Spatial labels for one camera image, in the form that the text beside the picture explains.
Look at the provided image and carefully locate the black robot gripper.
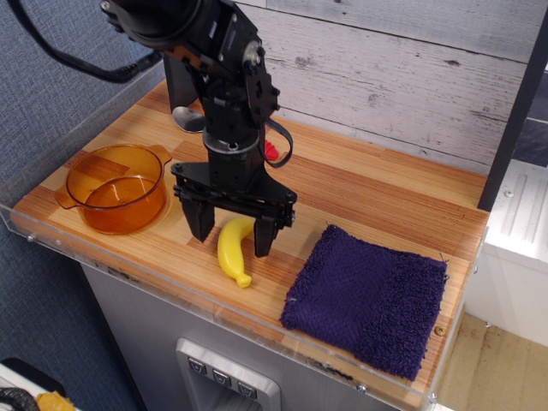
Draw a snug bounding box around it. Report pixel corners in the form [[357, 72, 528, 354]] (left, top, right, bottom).
[[171, 143, 297, 258]]

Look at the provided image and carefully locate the yellow toy banana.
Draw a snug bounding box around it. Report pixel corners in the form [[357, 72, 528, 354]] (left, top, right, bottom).
[[217, 217, 253, 288]]

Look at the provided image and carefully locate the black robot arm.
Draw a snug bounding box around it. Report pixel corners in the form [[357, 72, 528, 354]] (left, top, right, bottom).
[[101, 1, 297, 257]]

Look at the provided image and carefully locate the amber transparent plastic pot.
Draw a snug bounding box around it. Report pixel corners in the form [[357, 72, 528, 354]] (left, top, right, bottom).
[[55, 145, 172, 235]]

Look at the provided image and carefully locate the silver cabinet with button panel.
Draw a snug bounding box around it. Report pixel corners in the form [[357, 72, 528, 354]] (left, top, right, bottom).
[[83, 266, 390, 410]]

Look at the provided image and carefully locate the purple folded towel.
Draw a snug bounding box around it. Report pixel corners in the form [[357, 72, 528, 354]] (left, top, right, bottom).
[[280, 225, 448, 381]]

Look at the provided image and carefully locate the clear acrylic table guard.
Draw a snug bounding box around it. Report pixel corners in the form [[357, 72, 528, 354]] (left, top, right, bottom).
[[1, 67, 487, 410]]

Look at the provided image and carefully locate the white ribbed metal box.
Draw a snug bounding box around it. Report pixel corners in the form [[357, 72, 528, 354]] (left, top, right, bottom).
[[485, 160, 548, 262]]

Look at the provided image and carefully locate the red handled metal spoon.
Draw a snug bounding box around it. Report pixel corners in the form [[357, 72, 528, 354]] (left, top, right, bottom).
[[171, 106, 279, 160]]

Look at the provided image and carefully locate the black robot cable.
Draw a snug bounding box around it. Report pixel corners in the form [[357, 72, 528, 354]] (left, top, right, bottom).
[[7, 0, 164, 85]]

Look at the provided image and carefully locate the black right frame post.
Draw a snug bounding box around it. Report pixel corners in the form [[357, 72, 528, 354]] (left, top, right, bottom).
[[477, 11, 547, 211]]

